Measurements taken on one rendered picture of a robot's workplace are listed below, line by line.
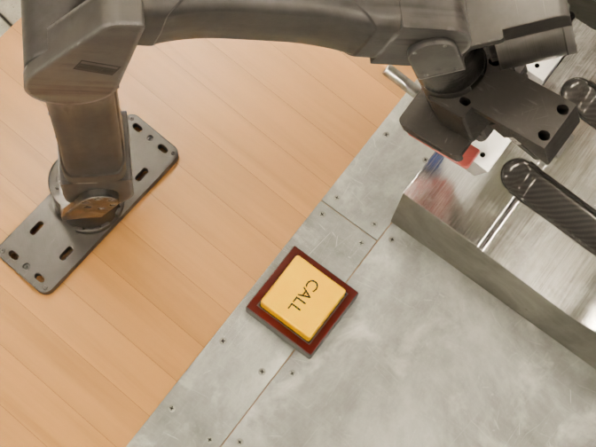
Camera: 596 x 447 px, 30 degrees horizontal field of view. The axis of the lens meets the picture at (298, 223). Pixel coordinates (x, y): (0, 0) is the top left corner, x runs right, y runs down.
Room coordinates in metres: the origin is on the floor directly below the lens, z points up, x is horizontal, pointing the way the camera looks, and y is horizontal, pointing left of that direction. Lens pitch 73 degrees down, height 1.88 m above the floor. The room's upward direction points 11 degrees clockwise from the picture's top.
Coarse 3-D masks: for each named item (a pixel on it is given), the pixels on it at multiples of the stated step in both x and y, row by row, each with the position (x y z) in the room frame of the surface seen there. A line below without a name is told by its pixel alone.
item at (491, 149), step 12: (384, 72) 0.46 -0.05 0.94; (396, 72) 0.46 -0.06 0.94; (396, 84) 0.45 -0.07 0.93; (408, 84) 0.45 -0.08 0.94; (492, 132) 0.41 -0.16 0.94; (480, 144) 0.40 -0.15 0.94; (492, 144) 0.40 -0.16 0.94; (504, 144) 0.41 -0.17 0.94; (480, 156) 0.39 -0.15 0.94; (492, 156) 0.39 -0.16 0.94; (468, 168) 0.39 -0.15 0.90; (480, 168) 0.38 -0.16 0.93
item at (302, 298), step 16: (288, 272) 0.28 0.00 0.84; (304, 272) 0.28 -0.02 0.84; (320, 272) 0.28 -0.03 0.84; (272, 288) 0.26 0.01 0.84; (288, 288) 0.26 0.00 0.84; (304, 288) 0.26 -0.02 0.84; (320, 288) 0.27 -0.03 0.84; (336, 288) 0.27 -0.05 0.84; (272, 304) 0.24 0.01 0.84; (288, 304) 0.25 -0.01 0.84; (304, 304) 0.25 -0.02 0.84; (320, 304) 0.25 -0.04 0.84; (336, 304) 0.26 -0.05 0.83; (288, 320) 0.23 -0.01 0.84; (304, 320) 0.23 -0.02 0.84; (320, 320) 0.24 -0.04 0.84; (304, 336) 0.22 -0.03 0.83
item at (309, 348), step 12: (300, 252) 0.30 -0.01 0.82; (312, 264) 0.29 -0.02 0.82; (276, 276) 0.28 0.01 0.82; (264, 288) 0.26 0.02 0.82; (348, 288) 0.28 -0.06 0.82; (252, 300) 0.25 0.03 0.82; (348, 300) 0.27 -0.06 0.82; (264, 312) 0.24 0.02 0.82; (336, 312) 0.25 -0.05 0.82; (276, 324) 0.23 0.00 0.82; (288, 336) 0.22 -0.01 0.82; (324, 336) 0.23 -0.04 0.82; (312, 348) 0.21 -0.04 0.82
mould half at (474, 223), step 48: (576, 48) 0.54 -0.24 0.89; (576, 144) 0.44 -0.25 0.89; (432, 192) 0.37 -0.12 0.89; (480, 192) 0.38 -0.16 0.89; (576, 192) 0.39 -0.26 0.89; (432, 240) 0.34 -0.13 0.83; (480, 240) 0.33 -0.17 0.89; (528, 240) 0.34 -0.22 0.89; (528, 288) 0.29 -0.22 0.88; (576, 288) 0.30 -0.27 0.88; (576, 336) 0.26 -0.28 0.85
